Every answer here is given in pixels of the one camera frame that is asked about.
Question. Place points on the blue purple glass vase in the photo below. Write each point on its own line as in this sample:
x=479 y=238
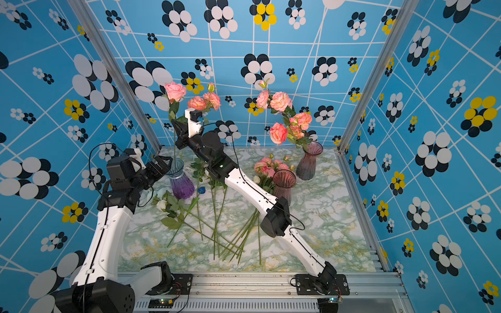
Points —
x=182 y=186

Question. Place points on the rear pink grey glass vase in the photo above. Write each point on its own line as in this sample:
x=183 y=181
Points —
x=306 y=168

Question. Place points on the left controller circuit board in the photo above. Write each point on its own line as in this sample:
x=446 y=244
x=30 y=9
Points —
x=161 y=304

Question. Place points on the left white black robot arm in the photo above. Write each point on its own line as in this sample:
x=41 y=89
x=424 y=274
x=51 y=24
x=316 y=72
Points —
x=96 y=287

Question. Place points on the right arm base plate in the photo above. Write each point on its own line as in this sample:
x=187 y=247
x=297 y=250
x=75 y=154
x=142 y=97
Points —
x=309 y=285

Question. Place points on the aluminium front rail frame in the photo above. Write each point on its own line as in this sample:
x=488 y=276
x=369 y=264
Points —
x=272 y=292

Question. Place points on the controller circuit board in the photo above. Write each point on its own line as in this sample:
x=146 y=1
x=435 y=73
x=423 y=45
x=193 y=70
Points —
x=328 y=306
x=161 y=304

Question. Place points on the right controller circuit board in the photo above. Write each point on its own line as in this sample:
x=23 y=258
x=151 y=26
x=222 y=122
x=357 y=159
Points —
x=328 y=306

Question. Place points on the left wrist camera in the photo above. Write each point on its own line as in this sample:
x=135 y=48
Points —
x=136 y=154

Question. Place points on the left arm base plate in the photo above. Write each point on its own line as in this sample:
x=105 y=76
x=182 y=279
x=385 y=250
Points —
x=179 y=284

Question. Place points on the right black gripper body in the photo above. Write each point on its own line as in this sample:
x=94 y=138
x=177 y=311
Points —
x=199 y=147

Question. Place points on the pink grey glass vase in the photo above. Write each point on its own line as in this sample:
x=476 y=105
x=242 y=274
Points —
x=306 y=168
x=284 y=181

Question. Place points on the single pink rose stem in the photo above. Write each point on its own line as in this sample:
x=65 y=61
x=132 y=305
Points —
x=280 y=133

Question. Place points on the left corner aluminium post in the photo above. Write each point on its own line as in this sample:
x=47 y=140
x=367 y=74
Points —
x=83 y=13

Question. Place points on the front pink grey glass vase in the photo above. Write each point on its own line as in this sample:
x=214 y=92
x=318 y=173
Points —
x=284 y=181

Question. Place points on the corner aluminium post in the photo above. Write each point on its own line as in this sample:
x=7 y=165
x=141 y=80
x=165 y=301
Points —
x=83 y=13
x=393 y=39

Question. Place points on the pink peony flower stem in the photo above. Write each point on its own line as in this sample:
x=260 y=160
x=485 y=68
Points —
x=278 y=102

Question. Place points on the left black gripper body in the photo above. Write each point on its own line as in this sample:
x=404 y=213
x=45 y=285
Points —
x=147 y=177

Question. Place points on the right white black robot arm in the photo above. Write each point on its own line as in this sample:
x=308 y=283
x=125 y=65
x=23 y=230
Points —
x=276 y=219

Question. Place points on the pile of artificial flowers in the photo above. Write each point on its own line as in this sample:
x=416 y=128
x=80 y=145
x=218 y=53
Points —
x=177 y=210

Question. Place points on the right corner aluminium post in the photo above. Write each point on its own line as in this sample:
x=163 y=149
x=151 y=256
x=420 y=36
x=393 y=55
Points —
x=393 y=39

